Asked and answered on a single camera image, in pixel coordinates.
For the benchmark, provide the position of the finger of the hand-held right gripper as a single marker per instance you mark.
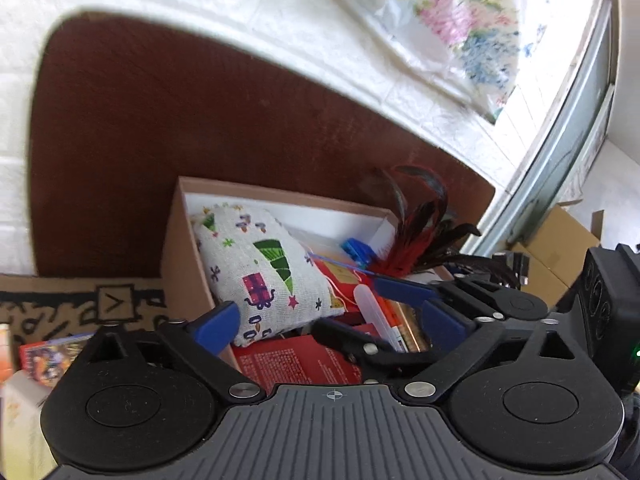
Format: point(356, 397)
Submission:
point(350, 340)
point(400, 287)

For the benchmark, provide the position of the printed white cloth pouch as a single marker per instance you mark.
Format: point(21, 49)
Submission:
point(260, 280)

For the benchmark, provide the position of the colourful printed small box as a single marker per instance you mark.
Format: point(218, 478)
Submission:
point(50, 360)

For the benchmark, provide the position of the white carton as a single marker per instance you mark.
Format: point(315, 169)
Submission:
point(20, 420)

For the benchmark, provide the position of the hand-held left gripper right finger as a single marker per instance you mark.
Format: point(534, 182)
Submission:
point(442, 321)

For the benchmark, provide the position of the red and black feather toy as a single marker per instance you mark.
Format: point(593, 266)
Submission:
point(410, 245)

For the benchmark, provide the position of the brown cardboard carton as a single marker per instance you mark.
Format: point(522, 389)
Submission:
point(560, 240)

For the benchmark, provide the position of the red printed packet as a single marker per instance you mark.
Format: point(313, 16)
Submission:
point(345, 285)

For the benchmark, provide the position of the floral plastic bag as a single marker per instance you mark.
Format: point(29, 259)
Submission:
point(450, 25)

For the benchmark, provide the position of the cardboard box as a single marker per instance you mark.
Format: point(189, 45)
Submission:
point(177, 260)

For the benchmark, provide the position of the small blue plastic item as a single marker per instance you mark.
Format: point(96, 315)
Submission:
point(356, 250)

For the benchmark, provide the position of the grey metal door frame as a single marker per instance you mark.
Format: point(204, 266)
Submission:
point(575, 135)

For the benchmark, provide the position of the gold foil packet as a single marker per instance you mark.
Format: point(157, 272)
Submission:
point(407, 325)

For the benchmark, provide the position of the red paper packet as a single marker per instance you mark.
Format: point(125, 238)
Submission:
point(290, 360)

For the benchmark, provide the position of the patterned brown mat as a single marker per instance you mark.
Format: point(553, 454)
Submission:
point(50, 305)

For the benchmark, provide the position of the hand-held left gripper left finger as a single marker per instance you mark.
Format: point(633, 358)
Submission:
point(216, 327)

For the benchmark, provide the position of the white plastic tube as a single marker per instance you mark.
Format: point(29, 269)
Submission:
point(370, 310)

